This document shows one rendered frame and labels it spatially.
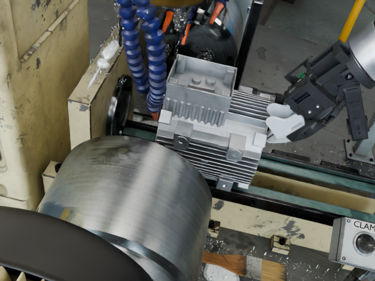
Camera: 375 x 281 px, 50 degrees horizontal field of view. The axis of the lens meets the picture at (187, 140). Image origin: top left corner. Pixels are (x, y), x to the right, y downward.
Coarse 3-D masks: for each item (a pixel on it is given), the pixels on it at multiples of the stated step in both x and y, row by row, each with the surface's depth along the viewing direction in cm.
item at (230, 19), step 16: (208, 0) 93; (160, 16) 91; (208, 16) 89; (224, 16) 93; (240, 16) 103; (144, 32) 95; (176, 32) 93; (192, 32) 92; (208, 32) 92; (224, 32) 91; (240, 32) 101; (144, 48) 98; (192, 48) 95; (208, 48) 94; (224, 48) 94; (224, 64) 96
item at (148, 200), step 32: (64, 160) 63; (96, 160) 55; (128, 160) 55; (160, 160) 56; (64, 192) 52; (96, 192) 50; (128, 192) 51; (160, 192) 53; (192, 192) 57; (96, 224) 47; (128, 224) 48; (160, 224) 50; (192, 224) 54; (160, 256) 48; (192, 256) 52
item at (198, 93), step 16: (176, 64) 79; (192, 64) 79; (208, 64) 78; (176, 80) 72; (192, 80) 76; (208, 80) 75; (224, 80) 78; (176, 96) 73; (192, 96) 72; (208, 96) 72; (224, 96) 71; (176, 112) 76; (192, 112) 75; (208, 112) 74; (224, 112) 73
